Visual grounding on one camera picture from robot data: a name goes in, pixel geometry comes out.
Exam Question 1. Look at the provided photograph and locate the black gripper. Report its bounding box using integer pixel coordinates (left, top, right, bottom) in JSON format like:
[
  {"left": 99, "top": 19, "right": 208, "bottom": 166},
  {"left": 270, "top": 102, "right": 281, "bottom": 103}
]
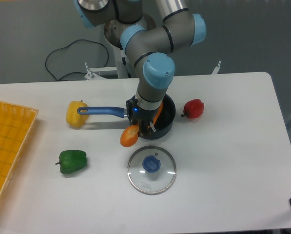
[{"left": 126, "top": 97, "right": 158, "bottom": 137}]

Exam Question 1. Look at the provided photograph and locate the long orange bread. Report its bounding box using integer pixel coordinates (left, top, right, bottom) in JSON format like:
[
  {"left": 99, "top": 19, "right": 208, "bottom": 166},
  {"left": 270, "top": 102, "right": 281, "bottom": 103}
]
[{"left": 120, "top": 102, "right": 163, "bottom": 147}]

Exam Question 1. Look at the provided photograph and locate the dark pot blue handle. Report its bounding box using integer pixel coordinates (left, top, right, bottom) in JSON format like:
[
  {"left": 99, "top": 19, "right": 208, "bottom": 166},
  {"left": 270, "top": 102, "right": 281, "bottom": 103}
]
[{"left": 77, "top": 95, "right": 176, "bottom": 140}]

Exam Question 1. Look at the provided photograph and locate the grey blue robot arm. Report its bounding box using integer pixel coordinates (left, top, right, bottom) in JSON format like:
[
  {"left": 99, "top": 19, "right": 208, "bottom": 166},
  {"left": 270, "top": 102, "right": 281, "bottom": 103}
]
[{"left": 74, "top": 0, "right": 207, "bottom": 139}]

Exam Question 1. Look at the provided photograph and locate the glass lid blue knob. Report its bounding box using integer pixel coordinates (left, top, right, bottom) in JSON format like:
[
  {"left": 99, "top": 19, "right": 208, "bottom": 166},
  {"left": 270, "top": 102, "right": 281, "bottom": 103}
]
[{"left": 127, "top": 146, "right": 176, "bottom": 195}]

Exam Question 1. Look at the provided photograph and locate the red bell pepper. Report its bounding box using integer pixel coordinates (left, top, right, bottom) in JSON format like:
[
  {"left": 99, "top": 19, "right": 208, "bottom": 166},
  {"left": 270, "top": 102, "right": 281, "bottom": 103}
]
[{"left": 181, "top": 99, "right": 204, "bottom": 119}]

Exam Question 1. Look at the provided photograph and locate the yellow bell pepper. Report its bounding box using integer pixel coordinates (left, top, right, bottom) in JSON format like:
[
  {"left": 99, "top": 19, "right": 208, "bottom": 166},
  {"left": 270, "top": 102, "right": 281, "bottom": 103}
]
[{"left": 66, "top": 100, "right": 89, "bottom": 128}]

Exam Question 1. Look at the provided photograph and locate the green bell pepper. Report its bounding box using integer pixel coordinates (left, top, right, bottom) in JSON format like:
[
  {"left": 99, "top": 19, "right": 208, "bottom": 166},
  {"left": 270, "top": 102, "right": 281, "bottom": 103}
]
[{"left": 55, "top": 150, "right": 87, "bottom": 175}]

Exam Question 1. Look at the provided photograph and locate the yellow plastic basket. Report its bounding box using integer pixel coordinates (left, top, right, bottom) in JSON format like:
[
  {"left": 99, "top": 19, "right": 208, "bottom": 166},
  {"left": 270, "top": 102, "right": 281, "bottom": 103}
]
[{"left": 0, "top": 101, "right": 39, "bottom": 197}]

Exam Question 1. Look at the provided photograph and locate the white table clamp bracket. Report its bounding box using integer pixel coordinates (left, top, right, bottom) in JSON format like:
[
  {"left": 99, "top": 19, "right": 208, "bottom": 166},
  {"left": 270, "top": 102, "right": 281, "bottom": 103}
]
[{"left": 212, "top": 61, "right": 221, "bottom": 75}]

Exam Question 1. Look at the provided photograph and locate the black cable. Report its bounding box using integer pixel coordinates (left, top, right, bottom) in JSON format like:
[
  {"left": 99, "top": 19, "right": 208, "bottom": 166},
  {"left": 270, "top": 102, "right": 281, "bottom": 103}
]
[{"left": 45, "top": 39, "right": 109, "bottom": 82}]

